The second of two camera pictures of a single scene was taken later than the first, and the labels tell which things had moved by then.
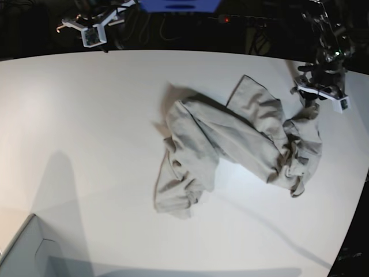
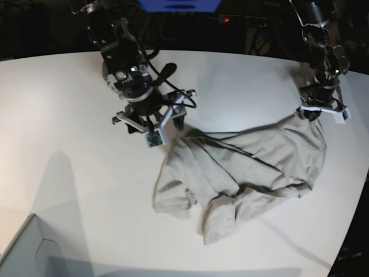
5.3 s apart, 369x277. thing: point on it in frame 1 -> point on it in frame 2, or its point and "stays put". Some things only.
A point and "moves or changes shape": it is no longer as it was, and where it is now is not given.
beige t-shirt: x=252 y=131 moves or changes shape
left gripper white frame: x=94 y=34 -> x=176 y=111
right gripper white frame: x=341 y=101 -> x=341 y=115
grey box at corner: x=29 y=254 stays put
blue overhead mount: x=181 y=6 stays put
